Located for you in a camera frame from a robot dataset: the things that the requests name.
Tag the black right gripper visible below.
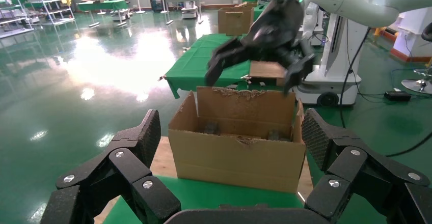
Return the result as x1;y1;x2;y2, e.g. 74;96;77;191
205;0;317;94

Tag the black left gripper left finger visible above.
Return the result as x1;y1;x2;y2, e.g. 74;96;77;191
40;109;182;224

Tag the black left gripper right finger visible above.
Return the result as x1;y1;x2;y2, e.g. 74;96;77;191
301;107;432;224

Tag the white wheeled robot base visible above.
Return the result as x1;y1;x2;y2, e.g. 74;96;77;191
292;3;362;107

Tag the flat brown cardboard piece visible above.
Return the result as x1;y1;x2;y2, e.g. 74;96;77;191
249;60;287;87

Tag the big closed cardboard box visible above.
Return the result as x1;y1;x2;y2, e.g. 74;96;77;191
218;6;254;36

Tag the large open cardboard carton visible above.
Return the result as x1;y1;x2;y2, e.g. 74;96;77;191
168;86;307;194

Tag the green cloth on side table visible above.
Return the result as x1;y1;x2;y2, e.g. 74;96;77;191
165;33;271;99

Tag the black power adapter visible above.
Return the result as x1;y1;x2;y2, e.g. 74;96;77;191
384;90;413;102

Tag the office chair base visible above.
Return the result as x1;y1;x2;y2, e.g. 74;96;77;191
400;21;432;95

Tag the white cabinet red base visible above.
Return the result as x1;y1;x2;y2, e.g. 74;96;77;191
391;7;432;64

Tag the white metal shelving rack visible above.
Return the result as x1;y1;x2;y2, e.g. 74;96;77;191
0;0;35;39
29;0;75;26

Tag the green covered table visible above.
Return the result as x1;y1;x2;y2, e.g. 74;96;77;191
76;0;129;27

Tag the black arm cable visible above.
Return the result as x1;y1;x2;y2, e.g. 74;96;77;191
339;26;372;129

